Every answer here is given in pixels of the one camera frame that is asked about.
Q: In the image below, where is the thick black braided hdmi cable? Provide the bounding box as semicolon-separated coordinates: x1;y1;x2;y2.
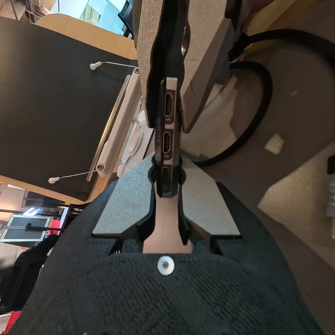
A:
195;29;335;166

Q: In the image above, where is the wire arm with white tip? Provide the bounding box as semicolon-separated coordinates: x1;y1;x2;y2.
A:
90;61;139;72
48;164;105;184

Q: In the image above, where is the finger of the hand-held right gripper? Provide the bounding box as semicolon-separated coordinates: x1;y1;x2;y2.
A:
132;0;181;129
179;0;235;134

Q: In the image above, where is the small white tape piece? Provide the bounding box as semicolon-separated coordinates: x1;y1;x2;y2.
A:
264;133;285;155

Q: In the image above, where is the black hdmi switch box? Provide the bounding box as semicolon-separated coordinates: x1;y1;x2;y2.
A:
154;77;182;198

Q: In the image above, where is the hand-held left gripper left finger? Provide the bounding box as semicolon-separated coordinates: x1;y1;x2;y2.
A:
93;153;157;242

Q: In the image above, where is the grey framed dark panel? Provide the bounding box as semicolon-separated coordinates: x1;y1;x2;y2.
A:
23;190;66;208
0;215;50;242

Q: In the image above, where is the wooden board with black panel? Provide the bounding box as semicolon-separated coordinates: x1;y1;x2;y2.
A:
0;13;142;204

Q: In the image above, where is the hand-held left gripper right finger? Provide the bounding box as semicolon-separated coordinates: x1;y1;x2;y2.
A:
178;156;242;245

